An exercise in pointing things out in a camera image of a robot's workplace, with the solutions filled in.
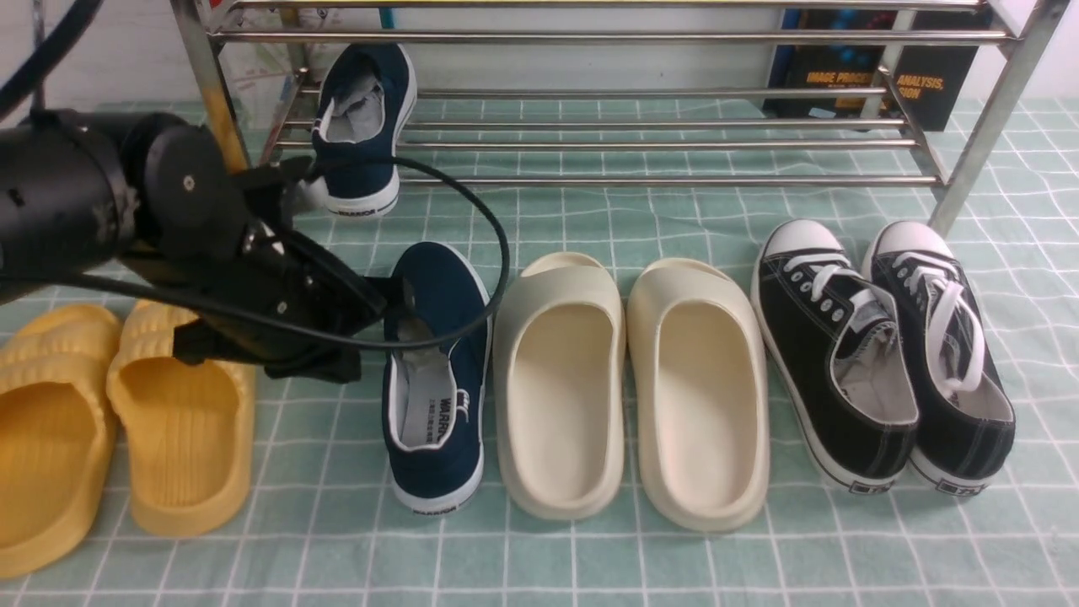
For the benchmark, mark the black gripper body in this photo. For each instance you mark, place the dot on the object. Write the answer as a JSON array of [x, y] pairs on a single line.
[[280, 301]]

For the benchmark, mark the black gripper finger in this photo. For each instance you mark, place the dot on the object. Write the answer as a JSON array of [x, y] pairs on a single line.
[[387, 299]]

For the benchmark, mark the navy canvas shoe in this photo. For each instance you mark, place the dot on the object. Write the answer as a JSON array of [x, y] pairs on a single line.
[[365, 100], [432, 411]]

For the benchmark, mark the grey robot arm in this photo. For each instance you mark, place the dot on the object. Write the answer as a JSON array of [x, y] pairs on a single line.
[[70, 197]]

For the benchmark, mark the steel shoe rack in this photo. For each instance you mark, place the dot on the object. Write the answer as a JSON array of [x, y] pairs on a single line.
[[206, 28]]

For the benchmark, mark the left cream slipper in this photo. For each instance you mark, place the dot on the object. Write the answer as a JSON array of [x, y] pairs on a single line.
[[557, 370]]

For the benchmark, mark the cream slipper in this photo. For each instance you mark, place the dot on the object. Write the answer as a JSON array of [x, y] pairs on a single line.
[[557, 370], [703, 441]]

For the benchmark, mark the white printed box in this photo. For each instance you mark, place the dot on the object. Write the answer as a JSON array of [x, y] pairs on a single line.
[[258, 73]]

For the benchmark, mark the right yellow slipper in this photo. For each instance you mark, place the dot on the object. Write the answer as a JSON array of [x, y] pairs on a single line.
[[189, 429]]

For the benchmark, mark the yellow slipper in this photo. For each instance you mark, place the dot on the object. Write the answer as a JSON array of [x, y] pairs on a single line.
[[58, 433], [189, 429]]

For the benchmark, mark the left yellow slipper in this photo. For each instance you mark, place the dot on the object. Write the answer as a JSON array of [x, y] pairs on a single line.
[[58, 433]]

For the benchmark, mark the green checkered tablecloth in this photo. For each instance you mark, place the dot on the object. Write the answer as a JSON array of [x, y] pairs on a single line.
[[322, 526]]

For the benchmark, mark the right cream slipper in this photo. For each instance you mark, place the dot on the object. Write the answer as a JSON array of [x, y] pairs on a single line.
[[703, 441]]

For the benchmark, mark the left black canvas sneaker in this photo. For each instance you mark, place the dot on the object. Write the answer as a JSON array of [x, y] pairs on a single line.
[[836, 342]]

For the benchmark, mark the black canvas sneaker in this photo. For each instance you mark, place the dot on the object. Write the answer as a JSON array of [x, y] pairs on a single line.
[[967, 422], [836, 342]]

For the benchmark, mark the black book with orange text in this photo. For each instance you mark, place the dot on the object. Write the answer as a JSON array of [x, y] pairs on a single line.
[[929, 78]]

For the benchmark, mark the right black canvas sneaker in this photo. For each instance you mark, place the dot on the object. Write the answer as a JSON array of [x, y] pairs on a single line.
[[967, 422]]

